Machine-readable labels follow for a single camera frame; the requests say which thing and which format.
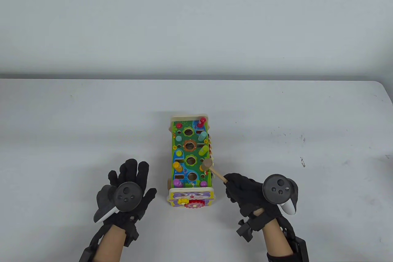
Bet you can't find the person's right hand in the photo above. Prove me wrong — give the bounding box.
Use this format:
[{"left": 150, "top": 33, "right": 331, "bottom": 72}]
[{"left": 224, "top": 173, "right": 283, "bottom": 229}]

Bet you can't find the person's left hand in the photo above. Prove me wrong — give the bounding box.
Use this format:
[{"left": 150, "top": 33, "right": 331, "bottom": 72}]
[{"left": 107, "top": 159, "right": 157, "bottom": 235}]

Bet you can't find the group of colourful mole pegs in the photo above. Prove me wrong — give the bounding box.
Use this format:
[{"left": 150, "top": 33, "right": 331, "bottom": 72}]
[{"left": 173, "top": 117, "right": 212, "bottom": 188}]

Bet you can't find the wooden toy hammer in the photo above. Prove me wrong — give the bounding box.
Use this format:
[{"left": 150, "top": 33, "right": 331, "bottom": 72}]
[{"left": 203, "top": 159, "right": 229, "bottom": 182}]

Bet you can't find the colourful wooden whack-a-mole toy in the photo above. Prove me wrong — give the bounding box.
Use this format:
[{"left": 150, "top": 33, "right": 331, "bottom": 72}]
[{"left": 166, "top": 115, "right": 218, "bottom": 210}]

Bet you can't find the person's left forearm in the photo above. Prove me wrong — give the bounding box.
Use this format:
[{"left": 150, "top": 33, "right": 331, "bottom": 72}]
[{"left": 91, "top": 225, "right": 128, "bottom": 262}]

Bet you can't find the black left forearm box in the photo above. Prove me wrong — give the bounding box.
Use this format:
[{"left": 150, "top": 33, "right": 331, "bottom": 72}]
[{"left": 79, "top": 245, "right": 96, "bottom": 262}]

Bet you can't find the black right forearm box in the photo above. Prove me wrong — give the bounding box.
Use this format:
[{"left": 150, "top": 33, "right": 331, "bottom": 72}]
[{"left": 287, "top": 234, "right": 308, "bottom": 262}]

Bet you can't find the person's right forearm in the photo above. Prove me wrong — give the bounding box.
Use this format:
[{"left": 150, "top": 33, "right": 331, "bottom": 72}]
[{"left": 261, "top": 217, "right": 294, "bottom": 256}]

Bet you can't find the black left hand controller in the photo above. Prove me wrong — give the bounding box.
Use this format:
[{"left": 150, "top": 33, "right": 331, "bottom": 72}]
[{"left": 93, "top": 182, "right": 144, "bottom": 223}]

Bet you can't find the black hand controller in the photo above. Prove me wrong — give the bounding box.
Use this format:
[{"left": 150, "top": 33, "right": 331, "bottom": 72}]
[
  {"left": 93, "top": 182, "right": 144, "bottom": 223},
  {"left": 263, "top": 174, "right": 298, "bottom": 215}
]

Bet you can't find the black right hand controller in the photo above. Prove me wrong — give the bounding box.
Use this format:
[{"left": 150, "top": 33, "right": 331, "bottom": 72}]
[{"left": 263, "top": 174, "right": 298, "bottom": 215}]

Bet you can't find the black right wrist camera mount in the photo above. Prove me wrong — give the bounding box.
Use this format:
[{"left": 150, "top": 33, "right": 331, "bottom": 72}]
[{"left": 236, "top": 217, "right": 257, "bottom": 242}]

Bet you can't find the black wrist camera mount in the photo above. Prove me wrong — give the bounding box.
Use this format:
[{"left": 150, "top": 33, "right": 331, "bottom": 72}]
[
  {"left": 124, "top": 222, "right": 140, "bottom": 247},
  {"left": 236, "top": 217, "right": 257, "bottom": 242}
]

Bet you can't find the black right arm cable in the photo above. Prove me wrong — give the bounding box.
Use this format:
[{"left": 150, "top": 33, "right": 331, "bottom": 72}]
[{"left": 279, "top": 216, "right": 297, "bottom": 242}]

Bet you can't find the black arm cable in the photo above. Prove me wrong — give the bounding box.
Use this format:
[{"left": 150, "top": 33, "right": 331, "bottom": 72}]
[
  {"left": 279, "top": 216, "right": 297, "bottom": 242},
  {"left": 88, "top": 225, "right": 106, "bottom": 252}
]

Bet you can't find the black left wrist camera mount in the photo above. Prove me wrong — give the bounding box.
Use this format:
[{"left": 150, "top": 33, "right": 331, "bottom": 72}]
[{"left": 124, "top": 222, "right": 140, "bottom": 247}]

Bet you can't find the black right forearm strap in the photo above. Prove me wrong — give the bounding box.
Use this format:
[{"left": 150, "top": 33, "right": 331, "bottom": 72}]
[{"left": 267, "top": 251, "right": 296, "bottom": 262}]

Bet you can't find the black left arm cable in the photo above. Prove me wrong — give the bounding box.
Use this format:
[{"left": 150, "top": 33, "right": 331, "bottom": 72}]
[{"left": 88, "top": 225, "right": 106, "bottom": 252}]

